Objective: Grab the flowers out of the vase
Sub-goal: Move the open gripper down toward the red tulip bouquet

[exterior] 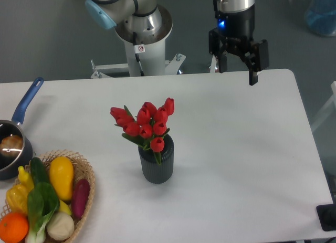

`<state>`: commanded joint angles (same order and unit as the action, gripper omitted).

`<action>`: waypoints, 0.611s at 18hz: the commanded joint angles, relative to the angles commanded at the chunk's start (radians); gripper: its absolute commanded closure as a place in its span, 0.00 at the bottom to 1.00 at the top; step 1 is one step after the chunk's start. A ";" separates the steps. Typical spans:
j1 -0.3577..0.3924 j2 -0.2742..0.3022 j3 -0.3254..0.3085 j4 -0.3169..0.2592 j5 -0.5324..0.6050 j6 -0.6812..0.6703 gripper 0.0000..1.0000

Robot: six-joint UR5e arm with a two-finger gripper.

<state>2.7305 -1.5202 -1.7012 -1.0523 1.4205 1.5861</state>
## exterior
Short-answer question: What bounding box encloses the blue handled saucepan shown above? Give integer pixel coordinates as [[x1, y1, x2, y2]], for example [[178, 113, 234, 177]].
[[1, 77, 44, 181]]

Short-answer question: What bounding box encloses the purple eggplant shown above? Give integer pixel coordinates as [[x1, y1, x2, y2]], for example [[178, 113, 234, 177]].
[[71, 178, 90, 219]]

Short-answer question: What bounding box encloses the orange fruit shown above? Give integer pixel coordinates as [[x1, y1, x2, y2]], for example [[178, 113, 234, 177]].
[[1, 213, 29, 242]]

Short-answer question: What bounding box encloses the dark grey ribbed vase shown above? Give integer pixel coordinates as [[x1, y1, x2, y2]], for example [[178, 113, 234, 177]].
[[138, 135, 174, 184]]

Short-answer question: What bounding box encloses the green bok choy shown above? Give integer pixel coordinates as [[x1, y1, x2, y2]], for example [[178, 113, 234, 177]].
[[25, 182, 59, 242]]

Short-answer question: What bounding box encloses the dark green cucumber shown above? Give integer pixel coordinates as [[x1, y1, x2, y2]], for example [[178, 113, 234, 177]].
[[30, 157, 50, 185]]

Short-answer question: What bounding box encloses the red tulip bouquet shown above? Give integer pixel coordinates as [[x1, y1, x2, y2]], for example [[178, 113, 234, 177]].
[[110, 98, 175, 165]]

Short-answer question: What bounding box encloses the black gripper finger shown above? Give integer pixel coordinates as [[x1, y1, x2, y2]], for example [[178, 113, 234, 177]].
[[208, 28, 227, 73], [244, 39, 269, 86]]

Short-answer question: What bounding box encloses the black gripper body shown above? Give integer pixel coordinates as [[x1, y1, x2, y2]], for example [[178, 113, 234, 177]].
[[214, 4, 255, 56]]

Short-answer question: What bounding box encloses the black device at table edge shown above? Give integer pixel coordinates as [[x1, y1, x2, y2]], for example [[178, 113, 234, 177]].
[[316, 204, 335, 231]]

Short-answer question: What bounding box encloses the blue object in background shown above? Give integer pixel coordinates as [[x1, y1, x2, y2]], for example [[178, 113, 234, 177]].
[[304, 0, 335, 37]]

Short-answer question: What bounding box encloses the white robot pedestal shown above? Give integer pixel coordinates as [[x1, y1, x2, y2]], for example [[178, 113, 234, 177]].
[[91, 39, 186, 79]]

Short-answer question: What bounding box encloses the bread roll in pan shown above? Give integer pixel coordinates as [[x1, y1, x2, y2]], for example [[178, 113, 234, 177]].
[[1, 135, 23, 157]]

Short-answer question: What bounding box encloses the yellow bell pepper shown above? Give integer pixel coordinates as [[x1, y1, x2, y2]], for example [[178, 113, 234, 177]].
[[6, 184, 28, 215]]

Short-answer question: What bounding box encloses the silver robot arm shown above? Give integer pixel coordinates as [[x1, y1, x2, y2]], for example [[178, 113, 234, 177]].
[[85, 0, 269, 85]]

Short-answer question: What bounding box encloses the beige garlic bulb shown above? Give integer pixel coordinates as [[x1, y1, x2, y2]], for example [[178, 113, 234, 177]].
[[47, 212, 75, 241]]

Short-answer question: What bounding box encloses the yellow squash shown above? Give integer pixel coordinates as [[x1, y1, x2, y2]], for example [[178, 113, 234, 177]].
[[49, 156, 74, 202]]

